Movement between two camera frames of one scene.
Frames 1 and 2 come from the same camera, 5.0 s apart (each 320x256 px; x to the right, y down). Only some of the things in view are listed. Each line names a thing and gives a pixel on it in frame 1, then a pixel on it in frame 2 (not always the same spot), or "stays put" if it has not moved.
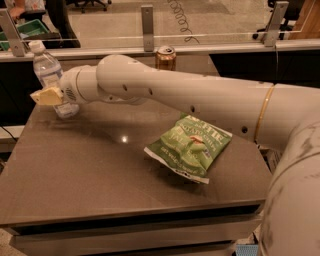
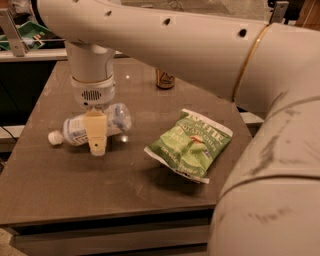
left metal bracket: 19,46 stays put
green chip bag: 189,147 stays put
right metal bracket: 278,15 stays put
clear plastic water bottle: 47,71 to 73,132
